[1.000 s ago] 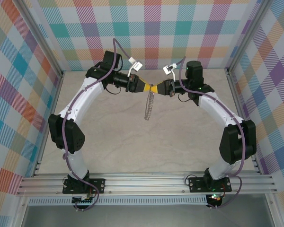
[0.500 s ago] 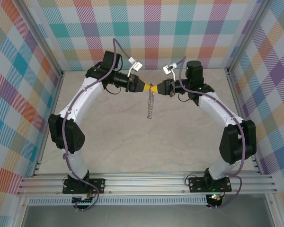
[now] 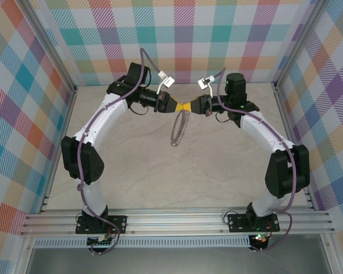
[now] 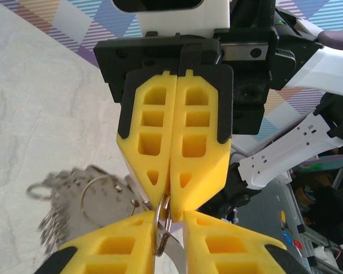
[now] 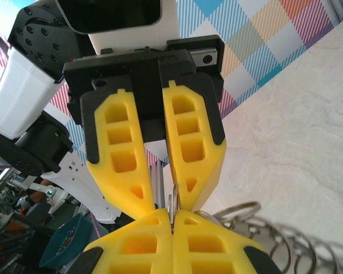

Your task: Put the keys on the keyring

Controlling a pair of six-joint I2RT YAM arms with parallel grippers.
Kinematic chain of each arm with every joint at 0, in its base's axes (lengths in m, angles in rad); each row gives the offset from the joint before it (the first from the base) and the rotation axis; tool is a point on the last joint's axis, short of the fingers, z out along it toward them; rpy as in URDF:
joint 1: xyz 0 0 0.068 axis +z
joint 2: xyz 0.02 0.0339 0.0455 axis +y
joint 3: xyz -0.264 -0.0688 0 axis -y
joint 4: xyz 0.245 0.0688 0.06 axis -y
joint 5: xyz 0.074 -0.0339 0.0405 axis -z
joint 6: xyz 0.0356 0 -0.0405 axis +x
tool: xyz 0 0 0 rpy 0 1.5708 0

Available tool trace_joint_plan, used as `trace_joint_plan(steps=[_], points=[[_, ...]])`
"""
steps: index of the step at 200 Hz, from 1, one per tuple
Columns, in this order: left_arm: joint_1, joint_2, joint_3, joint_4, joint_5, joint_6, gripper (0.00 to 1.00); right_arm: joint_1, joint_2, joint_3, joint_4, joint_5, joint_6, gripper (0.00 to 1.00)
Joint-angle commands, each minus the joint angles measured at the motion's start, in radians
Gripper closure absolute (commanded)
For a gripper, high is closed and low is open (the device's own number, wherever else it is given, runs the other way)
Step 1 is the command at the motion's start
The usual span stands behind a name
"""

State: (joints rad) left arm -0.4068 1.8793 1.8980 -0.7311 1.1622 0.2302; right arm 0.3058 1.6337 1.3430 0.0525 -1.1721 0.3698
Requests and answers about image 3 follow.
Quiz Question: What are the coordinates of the silver metal chain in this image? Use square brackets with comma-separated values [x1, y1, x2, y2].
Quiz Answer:
[170, 110, 193, 148]

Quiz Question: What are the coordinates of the aluminium front rail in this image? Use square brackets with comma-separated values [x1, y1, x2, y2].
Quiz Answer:
[19, 207, 335, 237]

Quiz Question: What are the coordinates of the right gripper thin black wire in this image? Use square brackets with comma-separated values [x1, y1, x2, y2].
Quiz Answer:
[216, 111, 232, 123]

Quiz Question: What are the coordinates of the left gripper thin black wire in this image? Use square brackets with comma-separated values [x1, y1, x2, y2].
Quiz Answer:
[130, 102, 149, 116]

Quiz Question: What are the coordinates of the aluminium side rail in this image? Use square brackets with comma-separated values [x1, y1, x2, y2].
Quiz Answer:
[38, 85, 79, 215]
[273, 82, 315, 211]

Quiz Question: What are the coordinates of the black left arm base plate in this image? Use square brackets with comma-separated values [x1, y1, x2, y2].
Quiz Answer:
[75, 214, 129, 235]

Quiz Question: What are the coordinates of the grey metal lower shelf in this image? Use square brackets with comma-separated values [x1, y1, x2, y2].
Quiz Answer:
[25, 247, 332, 274]

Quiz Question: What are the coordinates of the aluminium corner post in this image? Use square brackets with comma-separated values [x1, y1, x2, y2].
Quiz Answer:
[273, 0, 326, 91]
[21, 0, 79, 96]

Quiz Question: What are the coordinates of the small controller board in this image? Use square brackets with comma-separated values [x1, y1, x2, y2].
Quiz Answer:
[87, 235, 117, 248]
[250, 232, 272, 249]

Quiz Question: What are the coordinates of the slotted grey cable duct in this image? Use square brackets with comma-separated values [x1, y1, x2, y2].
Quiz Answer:
[34, 236, 252, 249]

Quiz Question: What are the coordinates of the aluminium frame leg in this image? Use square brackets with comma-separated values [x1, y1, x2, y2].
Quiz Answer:
[14, 235, 37, 274]
[320, 232, 343, 274]

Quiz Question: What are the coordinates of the gripper thin black wire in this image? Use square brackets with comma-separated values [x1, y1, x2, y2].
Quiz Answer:
[130, 102, 149, 116]
[216, 111, 232, 123]

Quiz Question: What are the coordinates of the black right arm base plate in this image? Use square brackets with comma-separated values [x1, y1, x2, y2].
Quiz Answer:
[228, 212, 281, 233]

